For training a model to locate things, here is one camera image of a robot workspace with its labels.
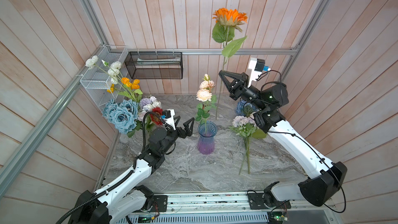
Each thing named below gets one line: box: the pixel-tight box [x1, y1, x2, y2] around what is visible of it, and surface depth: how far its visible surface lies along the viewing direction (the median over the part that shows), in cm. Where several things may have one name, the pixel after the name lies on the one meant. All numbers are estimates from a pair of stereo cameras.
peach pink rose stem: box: [195, 73, 217, 135], surface depth 72 cm
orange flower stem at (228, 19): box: [212, 7, 249, 120], surface depth 47 cm
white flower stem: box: [84, 55, 123, 85], surface depth 72 cm
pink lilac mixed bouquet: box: [137, 95, 162, 122], surface depth 76 cm
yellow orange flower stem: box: [106, 77, 144, 102], surface depth 74 cm
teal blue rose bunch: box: [101, 98, 139, 135], surface depth 62 cm
